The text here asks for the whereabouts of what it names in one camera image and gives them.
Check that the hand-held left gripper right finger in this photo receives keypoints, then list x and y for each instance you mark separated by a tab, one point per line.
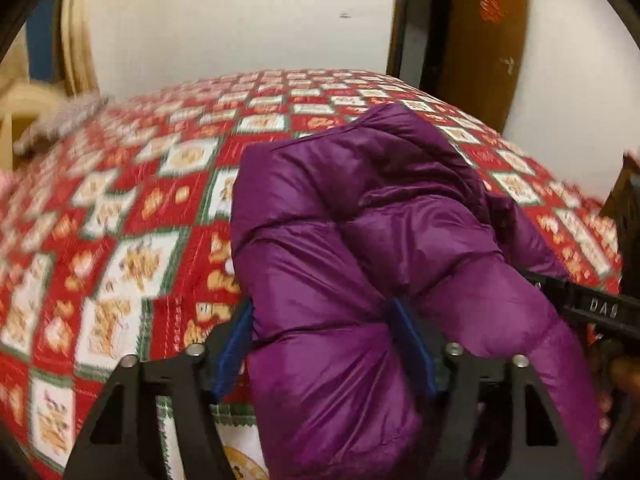
412	345

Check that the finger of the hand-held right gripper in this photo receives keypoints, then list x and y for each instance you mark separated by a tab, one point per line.
595	307

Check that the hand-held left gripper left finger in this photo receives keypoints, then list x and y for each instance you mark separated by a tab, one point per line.
232	355

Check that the purple down jacket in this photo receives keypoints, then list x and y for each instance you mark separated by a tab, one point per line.
325	240

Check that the person's right hand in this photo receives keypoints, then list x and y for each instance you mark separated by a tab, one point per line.
627	376

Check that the wooden cabinet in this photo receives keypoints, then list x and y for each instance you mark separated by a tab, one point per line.
625	210

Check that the red patterned bed quilt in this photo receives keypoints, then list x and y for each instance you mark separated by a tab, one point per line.
125	210

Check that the brown wooden door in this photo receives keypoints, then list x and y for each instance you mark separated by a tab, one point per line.
480	60

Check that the striped pillow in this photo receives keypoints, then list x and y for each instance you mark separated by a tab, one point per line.
60	122

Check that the red paper door decoration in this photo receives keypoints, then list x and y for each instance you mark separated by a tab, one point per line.
491	7

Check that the cream wooden headboard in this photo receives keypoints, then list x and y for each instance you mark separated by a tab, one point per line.
20	105

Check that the beige patterned curtain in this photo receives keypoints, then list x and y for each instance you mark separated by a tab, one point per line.
77	35

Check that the window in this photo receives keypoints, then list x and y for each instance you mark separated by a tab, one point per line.
42	35

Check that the brown door frame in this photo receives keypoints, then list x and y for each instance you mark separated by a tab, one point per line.
400	35

